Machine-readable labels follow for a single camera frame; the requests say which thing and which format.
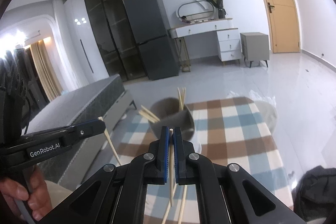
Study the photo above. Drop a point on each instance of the beige curtain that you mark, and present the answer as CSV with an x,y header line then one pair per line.
x,y
44,69

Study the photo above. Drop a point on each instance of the white wardrobe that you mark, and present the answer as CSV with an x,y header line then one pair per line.
x,y
78,43

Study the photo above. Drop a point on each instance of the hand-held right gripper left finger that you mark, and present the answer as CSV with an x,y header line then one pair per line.
x,y
164,155

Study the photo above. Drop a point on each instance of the white dressing table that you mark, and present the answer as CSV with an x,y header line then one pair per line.
x,y
210,29

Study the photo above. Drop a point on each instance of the plaid tablecloth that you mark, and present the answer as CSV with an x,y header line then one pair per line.
x,y
236,134

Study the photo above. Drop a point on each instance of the potted plant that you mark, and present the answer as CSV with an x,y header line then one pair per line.
x,y
218,5

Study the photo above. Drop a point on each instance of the pile of wooden chopsticks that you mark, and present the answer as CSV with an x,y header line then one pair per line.
x,y
182,203

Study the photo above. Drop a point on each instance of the wooden door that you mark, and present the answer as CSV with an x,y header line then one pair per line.
x,y
278,3

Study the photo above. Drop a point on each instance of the gold frame stool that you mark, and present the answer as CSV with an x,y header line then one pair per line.
x,y
185,56

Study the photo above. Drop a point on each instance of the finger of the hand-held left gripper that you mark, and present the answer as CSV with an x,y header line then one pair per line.
x,y
92,126

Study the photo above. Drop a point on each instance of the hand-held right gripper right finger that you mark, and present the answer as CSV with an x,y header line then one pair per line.
x,y
178,155

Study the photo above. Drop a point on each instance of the wooden chopstick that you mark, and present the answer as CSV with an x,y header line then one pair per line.
x,y
111,145
183,98
172,192
179,98
149,112
148,116

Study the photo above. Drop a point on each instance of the dark glass cabinet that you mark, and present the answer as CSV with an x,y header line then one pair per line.
x,y
110,29

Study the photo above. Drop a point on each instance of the person's left hand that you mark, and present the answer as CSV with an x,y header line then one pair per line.
x,y
42,197

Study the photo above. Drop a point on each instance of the dark grey refrigerator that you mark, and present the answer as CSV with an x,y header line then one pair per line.
x,y
149,35

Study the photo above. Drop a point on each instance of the dark cloth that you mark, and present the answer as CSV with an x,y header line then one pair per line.
x,y
317,192

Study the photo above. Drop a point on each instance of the grey bed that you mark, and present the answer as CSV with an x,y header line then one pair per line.
x,y
78,108

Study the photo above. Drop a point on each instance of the grey utensil holder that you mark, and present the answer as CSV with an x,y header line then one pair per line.
x,y
178,121

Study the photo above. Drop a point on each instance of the grey nightstand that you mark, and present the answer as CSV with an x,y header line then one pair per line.
x,y
254,45

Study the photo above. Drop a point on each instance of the oval mirror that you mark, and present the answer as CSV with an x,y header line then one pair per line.
x,y
195,10

